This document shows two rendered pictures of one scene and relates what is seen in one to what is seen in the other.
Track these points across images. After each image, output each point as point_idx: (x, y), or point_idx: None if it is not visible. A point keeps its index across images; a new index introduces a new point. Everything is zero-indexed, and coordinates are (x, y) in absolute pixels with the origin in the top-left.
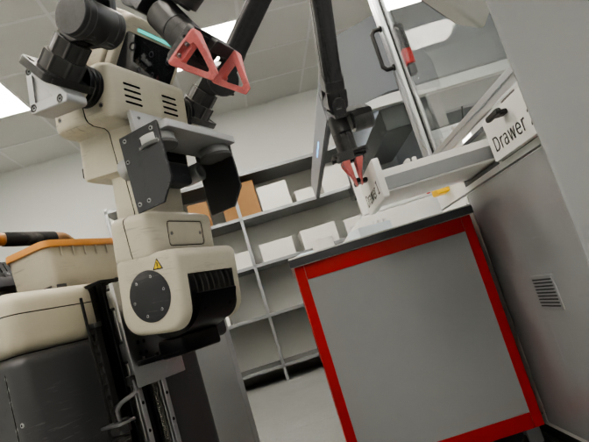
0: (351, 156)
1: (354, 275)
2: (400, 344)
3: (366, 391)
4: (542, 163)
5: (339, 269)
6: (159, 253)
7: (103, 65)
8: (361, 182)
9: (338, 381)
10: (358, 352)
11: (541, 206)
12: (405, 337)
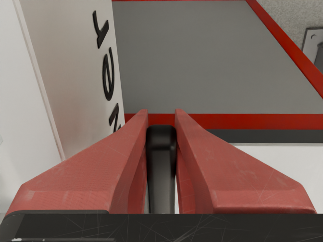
0: (177, 240)
1: (222, 101)
2: (172, 39)
3: (231, 22)
4: None
5: (255, 114)
6: None
7: None
8: (147, 123)
9: (269, 29)
10: (235, 41)
11: None
12: (162, 42)
